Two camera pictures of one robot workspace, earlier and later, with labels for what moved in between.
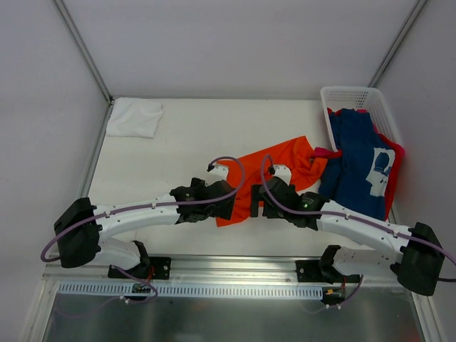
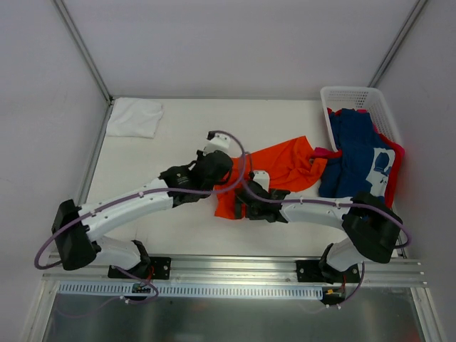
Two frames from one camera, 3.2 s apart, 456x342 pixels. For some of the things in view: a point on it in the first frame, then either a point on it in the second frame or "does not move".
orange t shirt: [254, 168] does not move
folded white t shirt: [135, 117] does not move
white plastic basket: [368, 98] does not move
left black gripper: [225, 203] -> [221, 171]
